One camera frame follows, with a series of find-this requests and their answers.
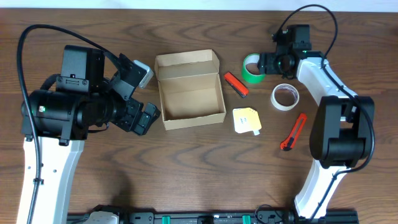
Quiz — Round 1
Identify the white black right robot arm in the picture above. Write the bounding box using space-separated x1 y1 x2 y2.
257 24 375 220

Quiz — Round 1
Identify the green tape roll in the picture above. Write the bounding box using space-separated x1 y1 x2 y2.
241 54 266 84

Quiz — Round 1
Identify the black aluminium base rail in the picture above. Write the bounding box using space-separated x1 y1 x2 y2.
66 205 359 224

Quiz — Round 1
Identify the white masking tape roll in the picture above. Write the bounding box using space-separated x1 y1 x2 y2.
270 83 300 111

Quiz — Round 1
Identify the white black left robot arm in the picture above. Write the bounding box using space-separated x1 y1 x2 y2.
17 45 160 223

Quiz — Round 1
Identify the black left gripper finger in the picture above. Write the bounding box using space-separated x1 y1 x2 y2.
103 52 144 100
132 103 160 136

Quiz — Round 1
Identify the brown cardboard box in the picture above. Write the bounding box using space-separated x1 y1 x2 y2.
155 49 226 130

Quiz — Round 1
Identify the red utility knife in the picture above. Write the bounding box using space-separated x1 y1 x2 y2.
280 113 307 151

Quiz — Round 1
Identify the red stapler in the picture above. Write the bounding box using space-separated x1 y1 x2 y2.
224 72 249 98

